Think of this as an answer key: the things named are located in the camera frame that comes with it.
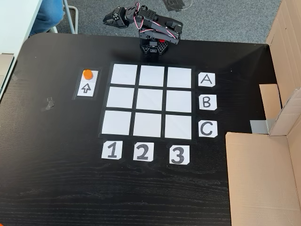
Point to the round orange token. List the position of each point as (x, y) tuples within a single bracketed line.
[(87, 74)]

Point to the white nine-square paper grid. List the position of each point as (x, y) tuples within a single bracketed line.
[(149, 100)]

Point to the red black bar clamp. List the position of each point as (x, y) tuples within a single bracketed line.
[(161, 40)]

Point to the person's leg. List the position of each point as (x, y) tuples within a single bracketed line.
[(48, 16)]

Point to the white arrow paper sheet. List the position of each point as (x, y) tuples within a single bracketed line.
[(86, 88)]

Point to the white side table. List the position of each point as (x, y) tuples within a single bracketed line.
[(16, 23)]

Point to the paper sheet letter A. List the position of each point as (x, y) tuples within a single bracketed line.
[(207, 80)]

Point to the clear tape scrap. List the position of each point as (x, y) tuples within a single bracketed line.
[(48, 104)]

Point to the paper sheet letter B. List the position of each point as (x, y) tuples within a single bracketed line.
[(208, 102)]

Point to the paper sheet number 1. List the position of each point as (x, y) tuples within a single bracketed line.
[(112, 150)]

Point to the paper sheet number 2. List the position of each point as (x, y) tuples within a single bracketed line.
[(143, 151)]

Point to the paper sheet letter C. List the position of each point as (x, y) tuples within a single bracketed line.
[(208, 129)]

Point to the paper sheet number 3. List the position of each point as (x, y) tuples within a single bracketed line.
[(179, 155)]

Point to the brown cardboard screen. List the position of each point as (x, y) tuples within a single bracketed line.
[(258, 179)]

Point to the grey metal chair frame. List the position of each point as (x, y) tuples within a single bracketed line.
[(74, 18)]

